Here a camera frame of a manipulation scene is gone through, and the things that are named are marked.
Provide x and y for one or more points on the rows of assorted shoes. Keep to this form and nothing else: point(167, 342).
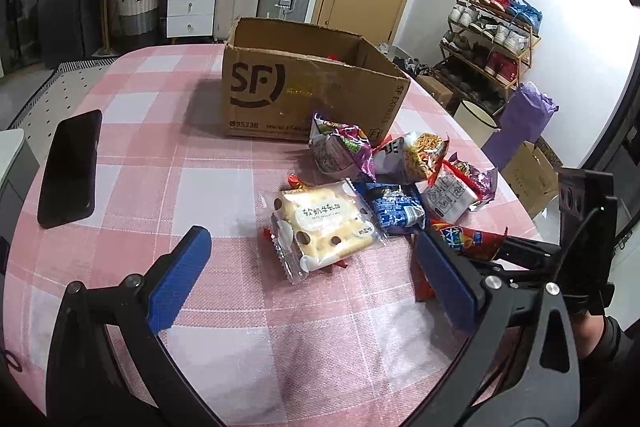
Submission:
point(500, 32)

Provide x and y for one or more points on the purple paper bag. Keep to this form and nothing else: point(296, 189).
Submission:
point(520, 122)

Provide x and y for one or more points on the white grey chair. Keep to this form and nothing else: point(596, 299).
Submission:
point(12, 167)

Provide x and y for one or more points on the patterned white black rug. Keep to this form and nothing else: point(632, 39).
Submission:
point(50, 97)

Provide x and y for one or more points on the large open cardboard carton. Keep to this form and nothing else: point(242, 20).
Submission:
point(530, 179)

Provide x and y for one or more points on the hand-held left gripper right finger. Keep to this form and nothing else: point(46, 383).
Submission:
point(445, 282)

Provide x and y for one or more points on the blue snack packet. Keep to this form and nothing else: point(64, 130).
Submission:
point(395, 207)

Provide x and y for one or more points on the black smartphone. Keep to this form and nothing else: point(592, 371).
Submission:
point(70, 167)

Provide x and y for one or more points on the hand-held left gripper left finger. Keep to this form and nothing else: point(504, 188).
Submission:
point(180, 277)

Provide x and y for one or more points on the wooden shoe rack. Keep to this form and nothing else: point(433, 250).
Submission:
point(522, 57)

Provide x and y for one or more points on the yellow noodle snack packet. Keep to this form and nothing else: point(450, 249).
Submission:
point(420, 154)

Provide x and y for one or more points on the white trash bin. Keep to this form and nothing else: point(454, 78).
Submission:
point(475, 122)

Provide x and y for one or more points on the pile of sneakers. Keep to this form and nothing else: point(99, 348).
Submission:
point(410, 64)

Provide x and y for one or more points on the brown cardboard box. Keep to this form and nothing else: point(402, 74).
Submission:
point(280, 107)

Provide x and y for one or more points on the woven laundry basket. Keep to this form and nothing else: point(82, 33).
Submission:
point(137, 14)

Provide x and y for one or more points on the person's right hand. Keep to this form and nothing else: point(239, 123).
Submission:
point(592, 337)

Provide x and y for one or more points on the small orange candy wrapper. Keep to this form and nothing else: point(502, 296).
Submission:
point(295, 182)

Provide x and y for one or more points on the purple snack packet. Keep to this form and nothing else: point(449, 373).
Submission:
point(340, 147)

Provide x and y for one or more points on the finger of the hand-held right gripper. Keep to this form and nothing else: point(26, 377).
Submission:
point(530, 253)

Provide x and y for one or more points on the pink checked tablecloth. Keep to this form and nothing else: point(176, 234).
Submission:
point(175, 187)

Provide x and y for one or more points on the white red snack packet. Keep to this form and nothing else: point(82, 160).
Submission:
point(450, 194)

